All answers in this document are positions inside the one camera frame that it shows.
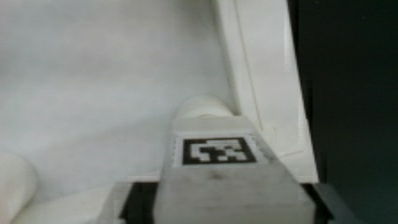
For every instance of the white square tabletop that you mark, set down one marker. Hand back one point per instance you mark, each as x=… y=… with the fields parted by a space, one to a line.
x=105 y=61

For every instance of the white table leg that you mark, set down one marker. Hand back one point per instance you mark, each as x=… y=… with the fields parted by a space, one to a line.
x=226 y=184

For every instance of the white U-shaped fence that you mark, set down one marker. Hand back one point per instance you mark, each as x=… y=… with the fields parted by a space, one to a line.
x=267 y=36

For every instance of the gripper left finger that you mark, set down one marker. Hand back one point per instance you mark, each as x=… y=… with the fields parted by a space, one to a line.
x=114 y=196

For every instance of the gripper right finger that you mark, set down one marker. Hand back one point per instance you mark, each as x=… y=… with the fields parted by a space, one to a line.
x=342 y=214

